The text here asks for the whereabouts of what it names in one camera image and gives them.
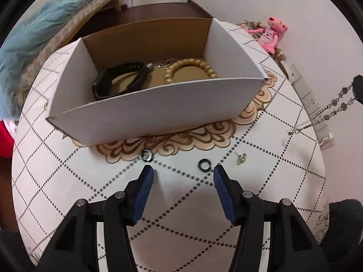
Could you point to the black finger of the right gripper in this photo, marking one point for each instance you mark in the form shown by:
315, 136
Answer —
357, 86

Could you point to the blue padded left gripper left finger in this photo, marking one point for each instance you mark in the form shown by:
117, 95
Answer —
137, 193

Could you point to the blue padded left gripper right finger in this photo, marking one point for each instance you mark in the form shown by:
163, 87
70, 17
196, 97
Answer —
229, 193

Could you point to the black fitness band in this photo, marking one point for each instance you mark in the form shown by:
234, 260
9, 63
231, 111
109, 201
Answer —
120, 80

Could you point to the white cardboard box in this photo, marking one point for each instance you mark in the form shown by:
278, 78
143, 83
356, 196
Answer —
159, 108

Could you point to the small silver earring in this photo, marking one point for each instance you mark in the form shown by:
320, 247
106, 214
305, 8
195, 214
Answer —
241, 158

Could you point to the white patterned tablecloth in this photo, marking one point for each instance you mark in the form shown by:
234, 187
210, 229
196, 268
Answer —
183, 227

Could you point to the white power strip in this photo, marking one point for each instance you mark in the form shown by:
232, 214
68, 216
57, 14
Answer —
312, 107

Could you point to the pink panther plush toy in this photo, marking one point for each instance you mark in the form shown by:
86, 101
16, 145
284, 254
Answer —
270, 35

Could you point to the black fuzzy seat cushion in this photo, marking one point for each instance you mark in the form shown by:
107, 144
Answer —
342, 244

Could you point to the red bed sheet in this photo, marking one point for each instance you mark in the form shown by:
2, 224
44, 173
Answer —
7, 138

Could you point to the light blue duvet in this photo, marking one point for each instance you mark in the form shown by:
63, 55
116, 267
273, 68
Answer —
26, 49

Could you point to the checkered beige mattress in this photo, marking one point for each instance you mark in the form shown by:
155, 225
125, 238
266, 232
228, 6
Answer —
68, 31

